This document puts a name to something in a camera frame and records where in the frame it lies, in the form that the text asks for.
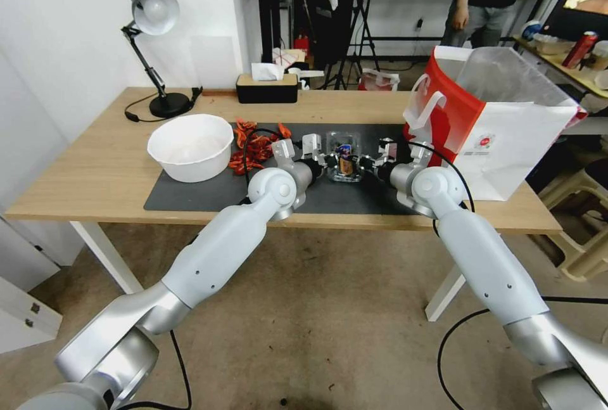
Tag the black tripod stand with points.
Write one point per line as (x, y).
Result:
(363, 11)

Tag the black desk lamp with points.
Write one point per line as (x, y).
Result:
(154, 6)

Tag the black tissue box wooden lid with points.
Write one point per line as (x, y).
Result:
(266, 90)

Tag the red and white takeout bag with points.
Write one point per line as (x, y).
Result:
(494, 144)

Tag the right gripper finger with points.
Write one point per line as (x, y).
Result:
(367, 173)
(369, 161)

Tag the colourful food inside container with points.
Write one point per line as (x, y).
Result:
(345, 157)

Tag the beige plastic stool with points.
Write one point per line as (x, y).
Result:
(582, 220)

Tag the white lidded cup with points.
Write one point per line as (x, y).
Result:
(601, 56)

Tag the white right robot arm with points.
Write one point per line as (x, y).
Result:
(480, 248)

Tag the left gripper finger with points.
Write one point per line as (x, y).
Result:
(329, 174)
(333, 159)

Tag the red drink can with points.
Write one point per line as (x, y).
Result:
(579, 49)

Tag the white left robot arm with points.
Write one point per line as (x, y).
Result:
(218, 248)

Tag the white paper bowl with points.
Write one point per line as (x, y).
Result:
(190, 148)

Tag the black table mat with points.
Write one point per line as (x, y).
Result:
(199, 191)

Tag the white box with red stripes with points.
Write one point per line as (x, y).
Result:
(287, 57)

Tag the pile of red crayfish shells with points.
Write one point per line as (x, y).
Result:
(244, 139)

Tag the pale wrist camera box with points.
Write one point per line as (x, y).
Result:
(390, 148)
(312, 144)

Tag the yellow side table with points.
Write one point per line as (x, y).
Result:
(565, 72)

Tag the small red white bag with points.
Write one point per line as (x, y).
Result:
(380, 79)

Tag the white cabinet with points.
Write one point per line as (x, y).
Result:
(24, 286)

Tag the wooden table with white legs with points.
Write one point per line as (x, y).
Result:
(109, 153)

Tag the clear plastic takeout container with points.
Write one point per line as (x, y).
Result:
(346, 138)

